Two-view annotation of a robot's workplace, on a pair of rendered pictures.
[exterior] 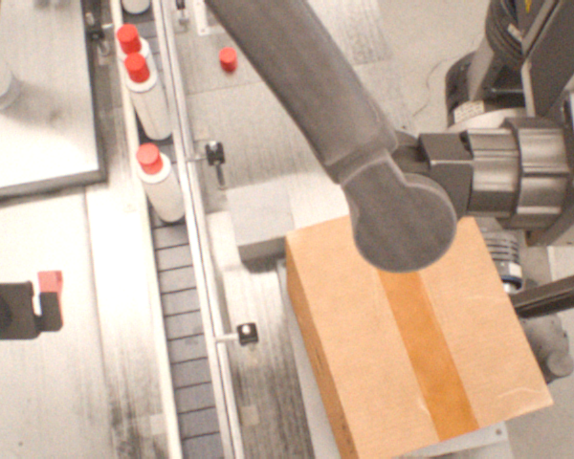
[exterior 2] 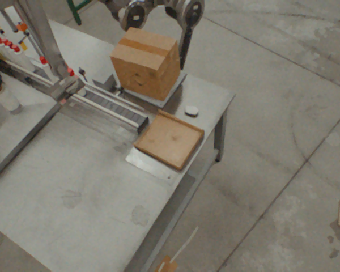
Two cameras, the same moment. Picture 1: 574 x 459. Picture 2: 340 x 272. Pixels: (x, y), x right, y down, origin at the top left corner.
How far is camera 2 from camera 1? 114 cm
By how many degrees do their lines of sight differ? 19
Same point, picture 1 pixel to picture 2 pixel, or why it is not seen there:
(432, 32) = not seen: hidden behind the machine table
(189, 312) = (106, 104)
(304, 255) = (116, 55)
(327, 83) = not seen: outside the picture
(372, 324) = (137, 53)
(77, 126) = (44, 98)
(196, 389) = (122, 113)
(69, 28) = (20, 85)
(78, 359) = (92, 135)
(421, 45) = not seen: hidden behind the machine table
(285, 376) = (137, 101)
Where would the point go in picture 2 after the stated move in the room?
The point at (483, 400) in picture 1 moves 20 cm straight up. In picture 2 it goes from (166, 47) to (161, 15)
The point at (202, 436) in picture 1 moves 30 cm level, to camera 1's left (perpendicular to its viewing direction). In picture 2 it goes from (131, 118) to (93, 155)
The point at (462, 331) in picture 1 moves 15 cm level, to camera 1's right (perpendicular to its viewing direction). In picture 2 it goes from (153, 42) to (171, 26)
